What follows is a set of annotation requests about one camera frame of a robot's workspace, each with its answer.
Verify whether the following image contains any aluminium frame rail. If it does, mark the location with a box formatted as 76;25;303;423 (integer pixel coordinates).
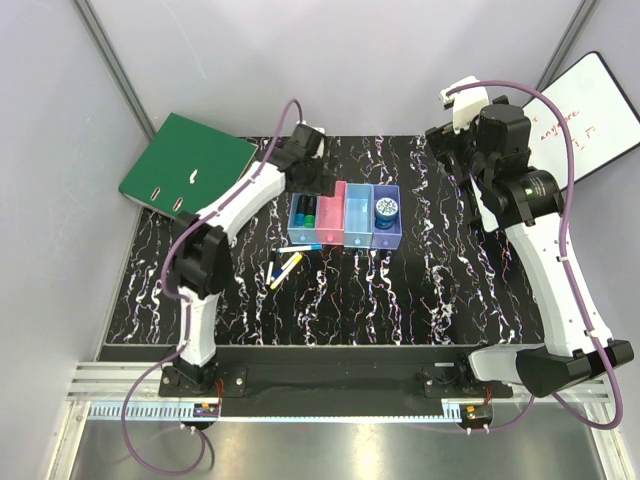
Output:
64;319;614;436

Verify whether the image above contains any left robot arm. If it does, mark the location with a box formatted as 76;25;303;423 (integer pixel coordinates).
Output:
167;122;335;396

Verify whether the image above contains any pink bin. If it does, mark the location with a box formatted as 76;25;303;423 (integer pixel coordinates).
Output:
316;181;347;245

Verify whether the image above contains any white whiteboard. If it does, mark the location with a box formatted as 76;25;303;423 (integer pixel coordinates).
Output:
524;51;639;189

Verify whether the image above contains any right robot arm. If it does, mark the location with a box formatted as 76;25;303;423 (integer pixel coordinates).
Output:
426;88;634;398

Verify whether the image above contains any yellow-tipped white marker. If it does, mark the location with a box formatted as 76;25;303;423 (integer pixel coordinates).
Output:
282;252;303;272

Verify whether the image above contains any green ring binder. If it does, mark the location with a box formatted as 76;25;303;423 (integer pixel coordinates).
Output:
119;113;257;218

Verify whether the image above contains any blue cleaning gel jar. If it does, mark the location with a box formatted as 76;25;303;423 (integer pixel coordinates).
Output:
374;196;400;230

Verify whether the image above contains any white blue-capped marker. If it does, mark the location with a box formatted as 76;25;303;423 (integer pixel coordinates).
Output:
275;244;323;254

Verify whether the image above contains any black marker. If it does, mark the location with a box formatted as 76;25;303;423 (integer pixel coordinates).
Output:
305;196;317;223

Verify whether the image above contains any thin white pen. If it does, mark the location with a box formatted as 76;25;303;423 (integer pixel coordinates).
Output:
266;260;275;284

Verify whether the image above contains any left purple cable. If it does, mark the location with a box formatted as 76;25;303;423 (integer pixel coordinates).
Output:
121;98;307;474

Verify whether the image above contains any light blue bin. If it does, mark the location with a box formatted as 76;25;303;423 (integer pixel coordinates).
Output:
287;193;317;245
344;183;374;248

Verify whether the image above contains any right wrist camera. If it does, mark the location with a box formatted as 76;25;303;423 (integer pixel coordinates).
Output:
439;76;490;134

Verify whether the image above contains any purple cable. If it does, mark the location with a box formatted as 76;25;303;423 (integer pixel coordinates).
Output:
121;98;307;474
444;79;624;436

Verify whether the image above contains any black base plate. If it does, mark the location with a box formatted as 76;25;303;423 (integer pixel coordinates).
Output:
159;346;512;422

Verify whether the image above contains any purple bin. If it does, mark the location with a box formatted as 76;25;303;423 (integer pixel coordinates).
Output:
371;185;403;250

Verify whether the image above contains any white marker blue tip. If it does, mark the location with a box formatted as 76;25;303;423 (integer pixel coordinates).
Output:
270;264;293;290

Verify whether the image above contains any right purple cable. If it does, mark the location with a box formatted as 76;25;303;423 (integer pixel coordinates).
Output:
444;79;624;436

